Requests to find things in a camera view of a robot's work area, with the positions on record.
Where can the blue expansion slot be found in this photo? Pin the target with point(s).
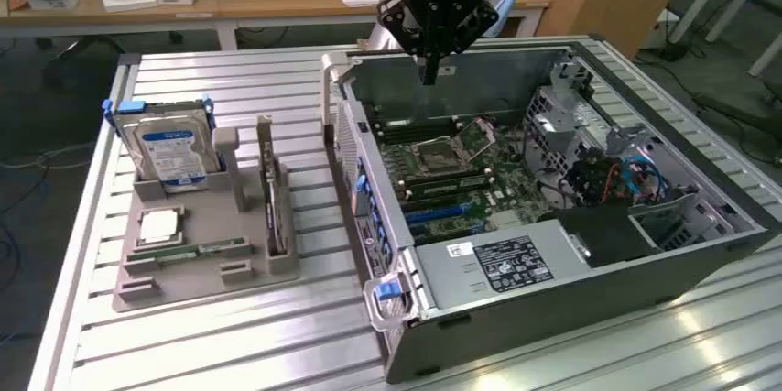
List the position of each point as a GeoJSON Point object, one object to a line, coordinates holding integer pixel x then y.
{"type": "Point", "coordinates": [437, 213]}

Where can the black graphics card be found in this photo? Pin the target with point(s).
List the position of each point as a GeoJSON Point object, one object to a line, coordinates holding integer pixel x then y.
{"type": "Point", "coordinates": [273, 198]}

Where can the installed green RAM stick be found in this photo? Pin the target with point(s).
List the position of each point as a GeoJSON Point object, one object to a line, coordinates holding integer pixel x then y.
{"type": "Point", "coordinates": [446, 185]}

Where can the wooden desk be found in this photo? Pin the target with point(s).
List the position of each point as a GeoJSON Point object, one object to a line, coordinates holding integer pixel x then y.
{"type": "Point", "coordinates": [275, 2]}

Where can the black plastic air shroud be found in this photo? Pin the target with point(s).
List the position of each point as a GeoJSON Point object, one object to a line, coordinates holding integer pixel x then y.
{"type": "Point", "coordinates": [605, 235]}

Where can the grey printed parts rack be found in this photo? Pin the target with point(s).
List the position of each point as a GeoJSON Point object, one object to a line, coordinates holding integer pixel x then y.
{"type": "Point", "coordinates": [202, 283]}

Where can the open black PC case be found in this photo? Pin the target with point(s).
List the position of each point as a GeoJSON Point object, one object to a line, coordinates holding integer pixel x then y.
{"type": "Point", "coordinates": [550, 318]}

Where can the tall perforated disk cage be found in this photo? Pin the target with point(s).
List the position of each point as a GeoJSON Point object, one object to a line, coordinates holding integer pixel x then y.
{"type": "Point", "coordinates": [562, 111]}

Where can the CPU socket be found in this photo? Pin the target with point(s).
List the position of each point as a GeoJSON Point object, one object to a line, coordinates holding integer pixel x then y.
{"type": "Point", "coordinates": [437, 157]}

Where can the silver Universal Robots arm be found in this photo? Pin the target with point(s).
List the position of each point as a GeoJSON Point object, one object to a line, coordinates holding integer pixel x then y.
{"type": "Point", "coordinates": [385, 38]}

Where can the grey metal disk bay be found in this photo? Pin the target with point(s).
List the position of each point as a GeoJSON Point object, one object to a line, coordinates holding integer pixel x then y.
{"type": "Point", "coordinates": [678, 221]}

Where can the black office chair base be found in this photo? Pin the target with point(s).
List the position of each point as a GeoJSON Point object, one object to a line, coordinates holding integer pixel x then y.
{"type": "Point", "coordinates": [91, 50]}

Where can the silver CPU chip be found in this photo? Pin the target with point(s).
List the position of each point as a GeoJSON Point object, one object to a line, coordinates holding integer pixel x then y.
{"type": "Point", "coordinates": [158, 227]}

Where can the hard disk with blue bracket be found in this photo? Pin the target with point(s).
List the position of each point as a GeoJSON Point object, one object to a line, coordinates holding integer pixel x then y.
{"type": "Point", "coordinates": [169, 153]}

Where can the metal socket cover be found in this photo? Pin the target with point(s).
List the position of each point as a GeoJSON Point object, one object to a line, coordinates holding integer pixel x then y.
{"type": "Point", "coordinates": [474, 137]}

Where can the blue case latch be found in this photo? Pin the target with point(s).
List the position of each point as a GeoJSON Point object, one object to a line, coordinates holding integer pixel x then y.
{"type": "Point", "coordinates": [387, 292]}

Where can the grey power supply unit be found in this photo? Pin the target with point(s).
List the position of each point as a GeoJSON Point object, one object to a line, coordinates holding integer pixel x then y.
{"type": "Point", "coordinates": [439, 272]}

